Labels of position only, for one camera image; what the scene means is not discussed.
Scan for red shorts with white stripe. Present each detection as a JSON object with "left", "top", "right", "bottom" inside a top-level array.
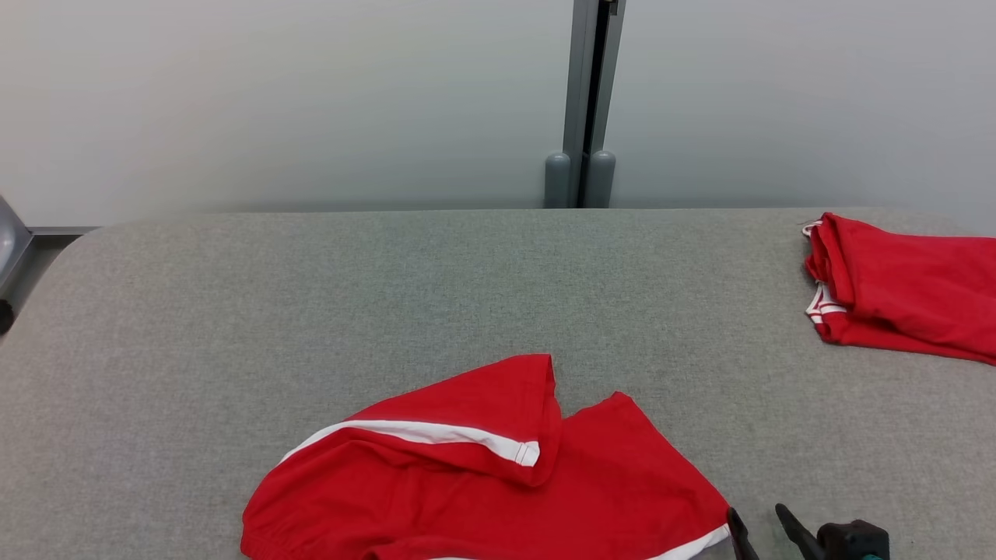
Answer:
[{"left": 240, "top": 353, "right": 733, "bottom": 560}]

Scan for grey metal frame bar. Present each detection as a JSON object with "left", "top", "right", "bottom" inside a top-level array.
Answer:
[{"left": 0, "top": 194, "right": 34, "bottom": 294}]

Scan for grey partition post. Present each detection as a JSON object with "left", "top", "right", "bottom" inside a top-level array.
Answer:
[{"left": 562, "top": 0, "right": 627, "bottom": 209}]

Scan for red Bulls jersey shirt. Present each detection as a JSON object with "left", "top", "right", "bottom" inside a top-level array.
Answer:
[{"left": 802, "top": 212, "right": 996, "bottom": 366}]

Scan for grey cylindrical post foot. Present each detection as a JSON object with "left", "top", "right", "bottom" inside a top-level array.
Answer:
[
  {"left": 543, "top": 151, "right": 573, "bottom": 209},
  {"left": 585, "top": 149, "right": 618, "bottom": 209}
]

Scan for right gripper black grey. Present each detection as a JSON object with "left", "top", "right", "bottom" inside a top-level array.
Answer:
[{"left": 727, "top": 502, "right": 891, "bottom": 560}]

